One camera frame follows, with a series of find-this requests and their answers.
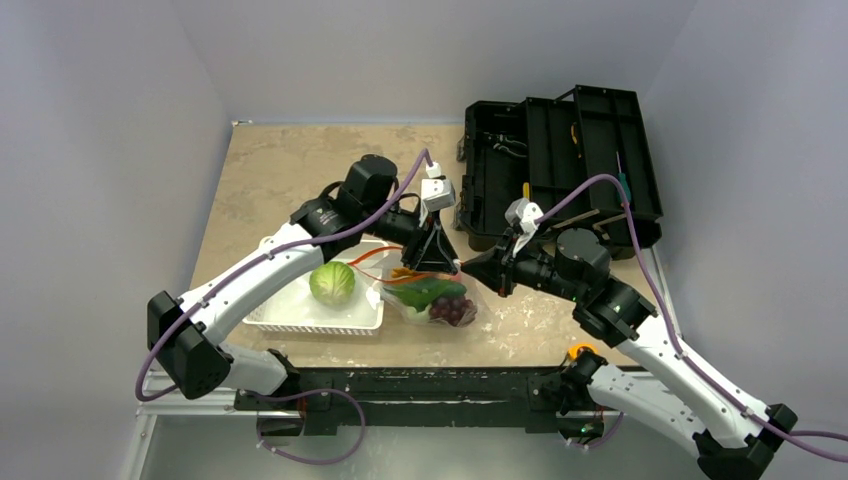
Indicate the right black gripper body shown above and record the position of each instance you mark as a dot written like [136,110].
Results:
[505,263]

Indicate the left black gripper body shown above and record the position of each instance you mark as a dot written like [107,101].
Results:
[398,223]

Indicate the green cucumber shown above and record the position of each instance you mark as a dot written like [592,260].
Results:
[422,292]

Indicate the clear zip top bag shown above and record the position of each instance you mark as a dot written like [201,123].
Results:
[376,265]

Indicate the purple grape bunch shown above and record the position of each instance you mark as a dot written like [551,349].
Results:
[456,311]

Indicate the white radish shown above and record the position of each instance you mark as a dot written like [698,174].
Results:
[412,316]

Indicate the white plastic basket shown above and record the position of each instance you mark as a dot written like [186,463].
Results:
[294,310]

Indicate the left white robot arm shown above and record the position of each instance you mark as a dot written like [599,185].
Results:
[186,334]

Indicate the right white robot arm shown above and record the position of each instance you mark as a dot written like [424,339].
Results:
[731,434]

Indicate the black open toolbox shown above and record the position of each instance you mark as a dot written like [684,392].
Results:
[609,120]

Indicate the green cabbage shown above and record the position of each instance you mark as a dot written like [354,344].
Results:
[332,284]

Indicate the yellow black tool in tray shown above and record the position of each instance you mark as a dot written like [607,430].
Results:
[574,134]

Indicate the black pliers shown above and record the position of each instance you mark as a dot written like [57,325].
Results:
[507,145]

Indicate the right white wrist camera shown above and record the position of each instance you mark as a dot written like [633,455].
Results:
[523,216]

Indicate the green handled screwdriver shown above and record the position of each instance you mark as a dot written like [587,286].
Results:
[625,193]

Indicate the black base frame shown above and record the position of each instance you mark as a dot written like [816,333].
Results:
[319,400]

